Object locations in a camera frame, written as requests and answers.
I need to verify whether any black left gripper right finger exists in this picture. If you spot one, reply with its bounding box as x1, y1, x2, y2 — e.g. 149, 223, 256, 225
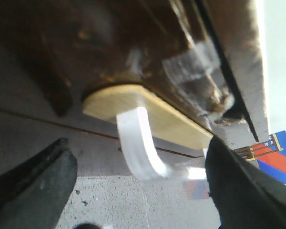
205, 136, 286, 229

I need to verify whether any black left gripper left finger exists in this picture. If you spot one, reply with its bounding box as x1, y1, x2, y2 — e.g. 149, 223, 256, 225
0, 138, 78, 229

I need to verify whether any wooden drawer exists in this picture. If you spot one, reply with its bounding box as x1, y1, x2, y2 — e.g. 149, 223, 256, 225
37, 0, 236, 149

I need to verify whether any dark wooden drawer cabinet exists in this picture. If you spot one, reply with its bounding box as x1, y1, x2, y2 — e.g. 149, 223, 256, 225
0, 0, 263, 144

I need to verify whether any red blue printed box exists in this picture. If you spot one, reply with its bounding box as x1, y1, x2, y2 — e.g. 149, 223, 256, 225
234, 131, 286, 185

